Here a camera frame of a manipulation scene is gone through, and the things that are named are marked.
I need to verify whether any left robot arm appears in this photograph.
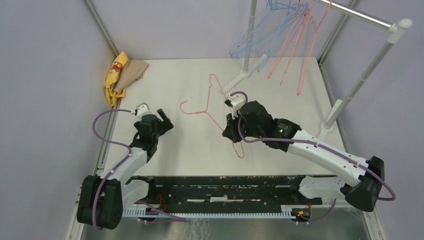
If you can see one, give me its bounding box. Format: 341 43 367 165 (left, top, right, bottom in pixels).
76 103 174 230

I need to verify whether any blue wire hanger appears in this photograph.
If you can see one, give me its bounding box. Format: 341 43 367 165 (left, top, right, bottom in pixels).
231 0 302 60
229 0 292 60
251 0 298 72

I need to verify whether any yellow patterned cloth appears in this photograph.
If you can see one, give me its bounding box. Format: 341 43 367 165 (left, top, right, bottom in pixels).
104 52 129 107

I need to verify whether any beige cloth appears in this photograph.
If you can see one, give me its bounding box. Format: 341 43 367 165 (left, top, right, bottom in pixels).
112 59 149 94

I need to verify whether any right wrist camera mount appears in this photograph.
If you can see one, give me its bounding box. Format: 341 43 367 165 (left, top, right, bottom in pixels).
224 91 248 120

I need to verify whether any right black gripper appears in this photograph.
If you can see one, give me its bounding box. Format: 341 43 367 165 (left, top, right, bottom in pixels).
223 109 263 143

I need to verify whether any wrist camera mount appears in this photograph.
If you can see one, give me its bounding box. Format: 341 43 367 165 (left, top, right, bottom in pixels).
224 91 248 120
130 102 152 119

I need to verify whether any white clothes rack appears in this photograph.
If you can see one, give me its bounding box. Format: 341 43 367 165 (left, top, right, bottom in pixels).
224 0 413 140

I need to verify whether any white slotted cable duct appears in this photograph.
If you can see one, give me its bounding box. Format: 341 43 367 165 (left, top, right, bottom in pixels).
122 205 298 220

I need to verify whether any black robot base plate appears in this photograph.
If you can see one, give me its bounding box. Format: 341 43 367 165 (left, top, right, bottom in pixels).
133 175 323 214

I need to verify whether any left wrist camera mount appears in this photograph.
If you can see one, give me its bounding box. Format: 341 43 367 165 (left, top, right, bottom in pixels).
130 102 152 119

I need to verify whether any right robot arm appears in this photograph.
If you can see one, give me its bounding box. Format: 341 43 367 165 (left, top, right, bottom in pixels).
222 97 387 212

